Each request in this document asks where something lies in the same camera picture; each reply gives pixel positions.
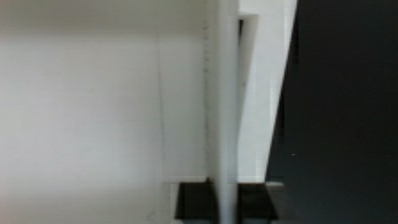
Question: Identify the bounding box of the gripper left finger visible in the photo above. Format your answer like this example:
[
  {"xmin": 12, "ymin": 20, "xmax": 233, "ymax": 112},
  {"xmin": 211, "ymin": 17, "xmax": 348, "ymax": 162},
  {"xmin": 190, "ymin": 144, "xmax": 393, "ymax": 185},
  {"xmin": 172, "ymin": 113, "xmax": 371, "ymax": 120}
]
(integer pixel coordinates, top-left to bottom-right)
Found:
[{"xmin": 174, "ymin": 179, "xmax": 218, "ymax": 224}]

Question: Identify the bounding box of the white drawer cabinet frame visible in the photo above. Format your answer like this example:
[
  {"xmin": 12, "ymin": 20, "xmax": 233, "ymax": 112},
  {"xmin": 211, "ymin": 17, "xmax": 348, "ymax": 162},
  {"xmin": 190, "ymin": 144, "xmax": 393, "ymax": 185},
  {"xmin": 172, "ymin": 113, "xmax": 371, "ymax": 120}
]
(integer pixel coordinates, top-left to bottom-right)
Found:
[{"xmin": 0, "ymin": 0, "xmax": 297, "ymax": 224}]

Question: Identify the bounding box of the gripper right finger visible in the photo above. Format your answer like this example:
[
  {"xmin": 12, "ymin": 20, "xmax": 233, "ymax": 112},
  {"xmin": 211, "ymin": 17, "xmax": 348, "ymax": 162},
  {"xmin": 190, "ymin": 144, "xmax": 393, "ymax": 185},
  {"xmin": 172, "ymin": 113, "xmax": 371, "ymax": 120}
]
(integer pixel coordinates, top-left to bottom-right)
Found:
[{"xmin": 236, "ymin": 183, "xmax": 279, "ymax": 224}]

